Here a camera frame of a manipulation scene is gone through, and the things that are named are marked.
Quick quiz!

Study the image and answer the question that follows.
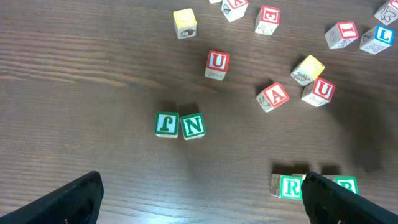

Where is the yellow block far left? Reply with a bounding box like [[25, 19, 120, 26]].
[[173, 8, 197, 39]]

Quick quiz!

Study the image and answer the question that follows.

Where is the green B block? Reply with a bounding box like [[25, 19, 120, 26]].
[[324, 175, 359, 195]]

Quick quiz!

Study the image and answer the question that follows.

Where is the red U block centre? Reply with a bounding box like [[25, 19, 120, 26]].
[[301, 78, 336, 107]]

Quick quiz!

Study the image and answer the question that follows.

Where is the yellow O block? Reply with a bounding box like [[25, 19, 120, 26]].
[[292, 174, 306, 180]]

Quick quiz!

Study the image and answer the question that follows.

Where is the green N block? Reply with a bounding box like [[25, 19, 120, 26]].
[[180, 113, 206, 141]]

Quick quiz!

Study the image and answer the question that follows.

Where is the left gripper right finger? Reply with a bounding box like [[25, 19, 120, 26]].
[[301, 172, 397, 224]]

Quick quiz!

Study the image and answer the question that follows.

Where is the yellow tilted block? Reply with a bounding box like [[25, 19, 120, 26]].
[[290, 55, 325, 86]]

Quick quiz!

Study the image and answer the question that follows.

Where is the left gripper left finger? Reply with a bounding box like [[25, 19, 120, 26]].
[[1, 171, 104, 224]]

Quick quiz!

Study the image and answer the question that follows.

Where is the green R block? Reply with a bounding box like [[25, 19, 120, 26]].
[[270, 174, 303, 200]]

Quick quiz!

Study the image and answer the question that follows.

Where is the red X block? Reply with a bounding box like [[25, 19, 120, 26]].
[[221, 0, 249, 22]]

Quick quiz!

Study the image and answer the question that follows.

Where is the red I block upper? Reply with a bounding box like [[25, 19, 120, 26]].
[[374, 0, 398, 25]]

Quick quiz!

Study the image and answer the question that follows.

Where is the red u block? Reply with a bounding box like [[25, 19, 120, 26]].
[[301, 78, 336, 107], [205, 50, 230, 81]]

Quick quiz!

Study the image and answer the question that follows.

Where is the red i block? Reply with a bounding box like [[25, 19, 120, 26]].
[[374, 0, 398, 25], [325, 21, 359, 49]]

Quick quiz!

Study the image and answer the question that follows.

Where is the red E block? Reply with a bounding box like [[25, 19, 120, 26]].
[[254, 6, 280, 36]]

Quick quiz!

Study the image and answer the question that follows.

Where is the blue L block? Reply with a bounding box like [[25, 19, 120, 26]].
[[359, 25, 395, 55]]

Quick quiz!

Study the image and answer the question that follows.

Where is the green J block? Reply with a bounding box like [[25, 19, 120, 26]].
[[154, 111, 180, 138]]

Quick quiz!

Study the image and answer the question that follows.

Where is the red U block left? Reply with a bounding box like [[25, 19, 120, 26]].
[[205, 50, 230, 81]]

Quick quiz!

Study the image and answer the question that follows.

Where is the red A block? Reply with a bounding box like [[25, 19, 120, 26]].
[[256, 82, 290, 113]]

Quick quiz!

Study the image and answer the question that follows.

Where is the red I block centre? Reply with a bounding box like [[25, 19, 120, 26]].
[[325, 21, 359, 49]]

